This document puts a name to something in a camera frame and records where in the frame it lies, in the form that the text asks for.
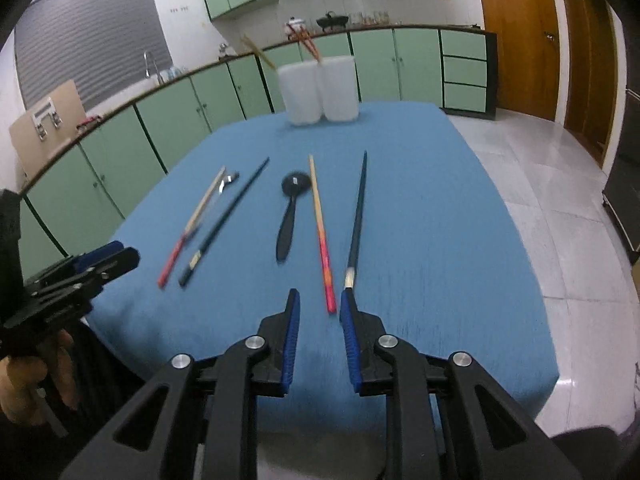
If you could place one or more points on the wooden board with scale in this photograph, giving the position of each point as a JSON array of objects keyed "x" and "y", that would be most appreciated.
[{"x": 47, "y": 127}]

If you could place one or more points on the person's left hand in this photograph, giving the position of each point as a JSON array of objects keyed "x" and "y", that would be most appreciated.
[{"x": 20, "y": 376}]

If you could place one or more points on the dark blue chopstick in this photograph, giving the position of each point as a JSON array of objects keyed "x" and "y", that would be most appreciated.
[{"x": 213, "y": 233}]

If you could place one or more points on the chrome kitchen faucet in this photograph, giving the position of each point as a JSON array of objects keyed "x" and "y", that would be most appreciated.
[{"x": 151, "y": 67}]

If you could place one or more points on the black plastic spoon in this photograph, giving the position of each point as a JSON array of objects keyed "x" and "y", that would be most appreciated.
[{"x": 293, "y": 185}]

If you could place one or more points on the green lower kitchen cabinets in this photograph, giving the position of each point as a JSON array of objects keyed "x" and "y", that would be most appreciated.
[{"x": 78, "y": 199}]

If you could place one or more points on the plain wooden chopstick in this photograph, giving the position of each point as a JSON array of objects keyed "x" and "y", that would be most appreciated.
[{"x": 258, "y": 52}]

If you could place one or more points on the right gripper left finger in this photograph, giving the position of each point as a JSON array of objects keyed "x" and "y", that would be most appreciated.
[{"x": 197, "y": 419}]

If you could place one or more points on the black glass cabinet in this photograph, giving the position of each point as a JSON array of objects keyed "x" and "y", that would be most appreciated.
[{"x": 621, "y": 192}]

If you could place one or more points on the red patterned chopstick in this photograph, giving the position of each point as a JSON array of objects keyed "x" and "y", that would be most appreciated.
[
  {"x": 306, "y": 41},
  {"x": 301, "y": 35}
]

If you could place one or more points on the red floral wooden chopstick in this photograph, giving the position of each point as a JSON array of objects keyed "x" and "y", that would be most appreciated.
[{"x": 327, "y": 279}]

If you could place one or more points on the white double utensil holder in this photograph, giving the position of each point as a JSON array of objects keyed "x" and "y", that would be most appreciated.
[{"x": 314, "y": 90}]

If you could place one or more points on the black wok on stove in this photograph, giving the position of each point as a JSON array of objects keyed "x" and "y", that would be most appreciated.
[{"x": 332, "y": 21}]

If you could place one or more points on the black chopstick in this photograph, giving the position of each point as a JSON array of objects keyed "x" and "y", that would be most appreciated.
[{"x": 352, "y": 261}]

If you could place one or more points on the grey window blind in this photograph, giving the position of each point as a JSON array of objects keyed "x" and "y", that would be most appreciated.
[{"x": 98, "y": 44}]

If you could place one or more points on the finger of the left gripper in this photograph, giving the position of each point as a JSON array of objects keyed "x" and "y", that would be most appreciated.
[
  {"x": 90, "y": 254},
  {"x": 107, "y": 270}
]

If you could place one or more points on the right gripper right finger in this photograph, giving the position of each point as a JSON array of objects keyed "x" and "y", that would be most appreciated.
[{"x": 445, "y": 418}]

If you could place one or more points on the open wooden doorway frame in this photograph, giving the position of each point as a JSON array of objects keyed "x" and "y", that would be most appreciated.
[{"x": 593, "y": 75}]

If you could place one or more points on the white cooking pot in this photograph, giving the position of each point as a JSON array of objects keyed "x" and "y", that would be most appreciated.
[{"x": 293, "y": 27}]

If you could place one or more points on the silver metal spoon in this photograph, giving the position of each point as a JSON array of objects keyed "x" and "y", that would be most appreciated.
[{"x": 226, "y": 181}]

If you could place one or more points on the wooden chopstick red end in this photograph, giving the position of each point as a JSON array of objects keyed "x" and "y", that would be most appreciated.
[{"x": 189, "y": 228}]

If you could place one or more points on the brown wooden door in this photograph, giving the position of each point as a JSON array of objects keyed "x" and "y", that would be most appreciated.
[{"x": 528, "y": 54}]

